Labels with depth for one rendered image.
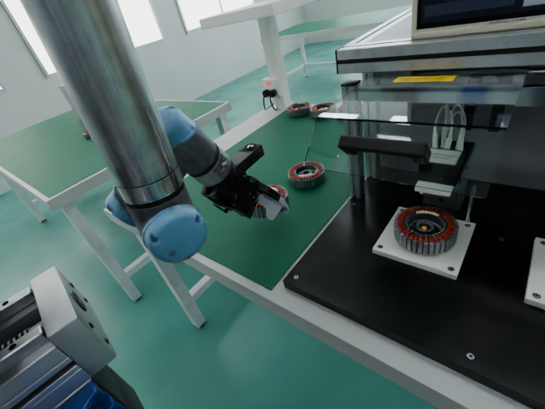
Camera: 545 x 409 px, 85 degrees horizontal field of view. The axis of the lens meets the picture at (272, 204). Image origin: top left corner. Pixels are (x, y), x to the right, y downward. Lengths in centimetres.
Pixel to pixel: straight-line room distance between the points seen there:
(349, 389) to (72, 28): 128
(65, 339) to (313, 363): 108
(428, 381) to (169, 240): 41
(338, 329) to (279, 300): 13
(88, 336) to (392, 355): 43
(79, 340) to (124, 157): 22
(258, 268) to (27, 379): 42
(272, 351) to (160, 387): 50
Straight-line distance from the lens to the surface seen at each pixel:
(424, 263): 62
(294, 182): 88
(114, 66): 33
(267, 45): 154
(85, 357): 46
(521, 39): 60
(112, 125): 34
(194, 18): 589
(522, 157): 83
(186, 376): 152
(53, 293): 48
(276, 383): 137
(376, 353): 55
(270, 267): 68
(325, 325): 58
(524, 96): 61
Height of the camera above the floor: 124
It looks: 35 degrees down
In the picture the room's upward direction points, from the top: 15 degrees counter-clockwise
